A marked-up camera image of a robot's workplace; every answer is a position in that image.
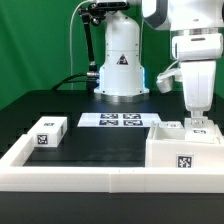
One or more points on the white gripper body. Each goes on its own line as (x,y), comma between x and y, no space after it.
(197,55)

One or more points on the white cabinet body box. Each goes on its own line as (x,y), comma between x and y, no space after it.
(169,148)

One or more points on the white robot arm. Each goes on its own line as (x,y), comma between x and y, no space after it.
(121,75)

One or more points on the white cabinet top block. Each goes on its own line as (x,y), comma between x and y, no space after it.
(48,131)

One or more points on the white marker base sheet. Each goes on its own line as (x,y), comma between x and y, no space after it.
(118,119)

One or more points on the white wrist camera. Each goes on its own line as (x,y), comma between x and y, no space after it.
(166,79)

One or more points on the white U-shaped fence frame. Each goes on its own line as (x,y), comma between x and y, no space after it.
(16,176)

